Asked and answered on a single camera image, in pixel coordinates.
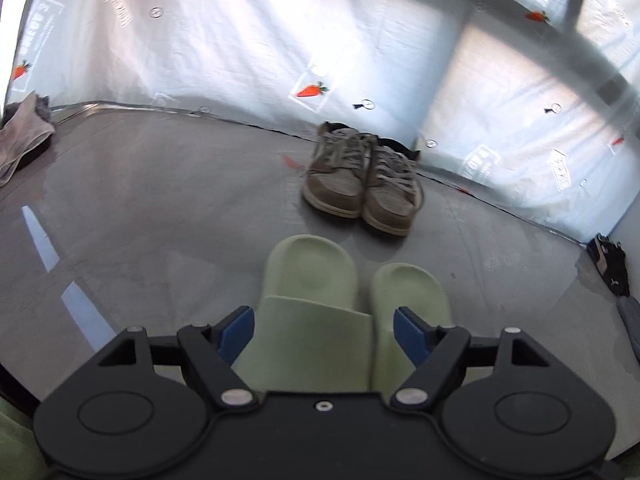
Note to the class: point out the black suede sneaker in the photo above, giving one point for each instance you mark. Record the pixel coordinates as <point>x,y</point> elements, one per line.
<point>610,265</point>

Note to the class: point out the beige crumpled cloth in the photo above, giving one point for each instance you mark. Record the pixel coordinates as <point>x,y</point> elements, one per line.
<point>20,140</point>

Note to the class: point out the printed white backdrop sheet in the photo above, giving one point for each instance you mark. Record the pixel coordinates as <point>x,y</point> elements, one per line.
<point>225,60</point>

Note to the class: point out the tan suede sneaker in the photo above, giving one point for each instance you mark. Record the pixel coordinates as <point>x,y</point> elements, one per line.
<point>335,185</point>
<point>392,200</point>

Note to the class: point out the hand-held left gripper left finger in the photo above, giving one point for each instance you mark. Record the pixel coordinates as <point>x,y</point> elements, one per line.
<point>237,332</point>

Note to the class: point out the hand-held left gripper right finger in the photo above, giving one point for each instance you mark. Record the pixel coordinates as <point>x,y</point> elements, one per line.
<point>410,335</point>

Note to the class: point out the light green slide sandal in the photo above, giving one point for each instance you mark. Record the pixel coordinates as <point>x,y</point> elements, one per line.
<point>310,310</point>
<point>405,290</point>

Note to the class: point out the grey crumpled cloth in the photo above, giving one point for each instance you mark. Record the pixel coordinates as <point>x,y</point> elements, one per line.
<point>44,105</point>

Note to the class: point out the dark grey slide sandal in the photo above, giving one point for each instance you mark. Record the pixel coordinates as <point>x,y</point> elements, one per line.
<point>631,320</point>

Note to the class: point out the person's green clothing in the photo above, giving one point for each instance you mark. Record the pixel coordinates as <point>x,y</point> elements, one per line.
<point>15,445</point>

